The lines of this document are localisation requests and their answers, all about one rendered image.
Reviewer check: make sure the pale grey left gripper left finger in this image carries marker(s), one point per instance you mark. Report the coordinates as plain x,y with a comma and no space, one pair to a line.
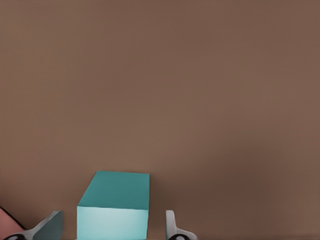
47,226

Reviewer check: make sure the blue cube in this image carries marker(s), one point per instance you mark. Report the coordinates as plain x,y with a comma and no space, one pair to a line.
112,212

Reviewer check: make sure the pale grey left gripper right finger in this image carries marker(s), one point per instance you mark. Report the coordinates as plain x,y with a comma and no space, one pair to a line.
171,225

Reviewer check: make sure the pink block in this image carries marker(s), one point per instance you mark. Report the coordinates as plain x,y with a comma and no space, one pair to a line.
8,222

